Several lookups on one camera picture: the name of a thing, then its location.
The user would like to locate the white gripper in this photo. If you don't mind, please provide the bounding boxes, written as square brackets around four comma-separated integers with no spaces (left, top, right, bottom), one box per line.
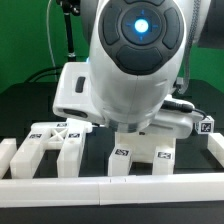
[52,62,204,140]

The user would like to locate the white chair back frame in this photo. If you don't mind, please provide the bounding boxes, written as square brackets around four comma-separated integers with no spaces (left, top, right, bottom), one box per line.
[10,119,93,179]

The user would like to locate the white chair seat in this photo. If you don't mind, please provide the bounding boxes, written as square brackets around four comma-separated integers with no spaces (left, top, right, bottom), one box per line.
[115,133,176,163]

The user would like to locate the white tagged cube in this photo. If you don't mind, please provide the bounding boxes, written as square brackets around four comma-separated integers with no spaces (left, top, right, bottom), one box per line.
[195,116,215,134]

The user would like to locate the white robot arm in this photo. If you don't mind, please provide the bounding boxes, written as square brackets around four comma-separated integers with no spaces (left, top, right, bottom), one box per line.
[53,0,211,139]

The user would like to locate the black cables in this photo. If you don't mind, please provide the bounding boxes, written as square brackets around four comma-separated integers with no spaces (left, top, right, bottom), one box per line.
[22,64,64,84]

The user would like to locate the white cable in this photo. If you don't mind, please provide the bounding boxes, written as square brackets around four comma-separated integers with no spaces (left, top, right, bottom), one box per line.
[45,0,58,83]

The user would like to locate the white U-shaped fence wall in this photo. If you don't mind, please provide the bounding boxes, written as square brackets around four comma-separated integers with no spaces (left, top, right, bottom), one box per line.
[0,139,224,207]

